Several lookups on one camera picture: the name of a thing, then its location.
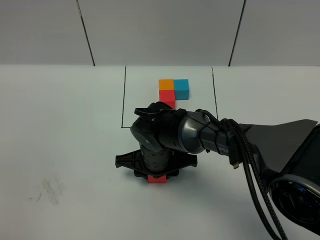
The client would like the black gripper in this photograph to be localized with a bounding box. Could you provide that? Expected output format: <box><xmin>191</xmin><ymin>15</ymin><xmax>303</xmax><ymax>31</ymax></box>
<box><xmin>115</xmin><ymin>142</ymin><xmax>199</xmax><ymax>179</ymax></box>

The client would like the red cube block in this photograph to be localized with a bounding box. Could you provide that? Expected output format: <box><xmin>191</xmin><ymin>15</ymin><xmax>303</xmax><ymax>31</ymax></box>
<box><xmin>147</xmin><ymin>175</ymin><xmax>167</xmax><ymax>184</ymax></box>

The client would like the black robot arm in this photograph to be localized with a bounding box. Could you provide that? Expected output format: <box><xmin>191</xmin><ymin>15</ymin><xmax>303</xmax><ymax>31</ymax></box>
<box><xmin>115</xmin><ymin>101</ymin><xmax>320</xmax><ymax>234</ymax></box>

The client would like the template red cube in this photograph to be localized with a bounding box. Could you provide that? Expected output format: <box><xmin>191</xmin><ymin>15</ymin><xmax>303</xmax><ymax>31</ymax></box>
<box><xmin>159</xmin><ymin>90</ymin><xmax>176</xmax><ymax>109</ymax></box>

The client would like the white template sheet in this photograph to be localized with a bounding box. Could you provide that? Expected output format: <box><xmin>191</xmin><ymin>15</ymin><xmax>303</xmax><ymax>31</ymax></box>
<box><xmin>122</xmin><ymin>66</ymin><xmax>217</xmax><ymax>128</ymax></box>

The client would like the template orange cube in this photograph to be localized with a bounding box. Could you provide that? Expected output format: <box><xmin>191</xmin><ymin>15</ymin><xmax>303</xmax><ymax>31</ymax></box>
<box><xmin>158</xmin><ymin>79</ymin><xmax>175</xmax><ymax>91</ymax></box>

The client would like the template blue cube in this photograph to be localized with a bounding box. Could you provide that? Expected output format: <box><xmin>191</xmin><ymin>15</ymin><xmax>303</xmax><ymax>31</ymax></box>
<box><xmin>173</xmin><ymin>79</ymin><xmax>190</xmax><ymax>101</ymax></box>

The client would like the black braided cable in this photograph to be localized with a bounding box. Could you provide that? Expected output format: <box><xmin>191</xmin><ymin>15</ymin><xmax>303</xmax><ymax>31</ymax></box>
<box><xmin>194</xmin><ymin>108</ymin><xmax>289</xmax><ymax>240</ymax></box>

